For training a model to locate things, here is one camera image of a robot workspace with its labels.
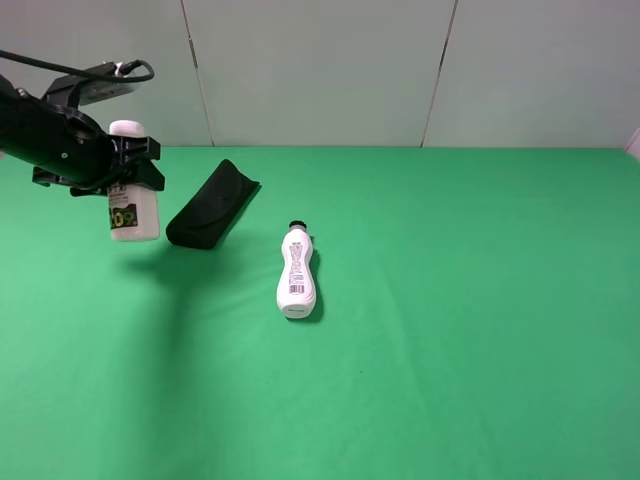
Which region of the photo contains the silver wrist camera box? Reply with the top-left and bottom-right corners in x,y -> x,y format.
79,61 -> 141,106

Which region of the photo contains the white milk bottle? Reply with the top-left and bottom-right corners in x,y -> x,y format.
107,119 -> 161,243

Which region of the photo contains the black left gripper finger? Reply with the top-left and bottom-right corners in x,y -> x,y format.
102,160 -> 165,192

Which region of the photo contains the black glasses case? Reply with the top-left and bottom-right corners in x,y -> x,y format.
165,159 -> 261,250

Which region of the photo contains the white lying lotion bottle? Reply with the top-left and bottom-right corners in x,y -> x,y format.
276,220 -> 317,320

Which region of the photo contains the green tablecloth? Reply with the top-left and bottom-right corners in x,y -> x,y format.
1,148 -> 639,479

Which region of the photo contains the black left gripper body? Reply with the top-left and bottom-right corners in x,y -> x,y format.
32,75 -> 161,196

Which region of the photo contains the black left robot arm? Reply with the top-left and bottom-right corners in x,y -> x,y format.
1,75 -> 165,197

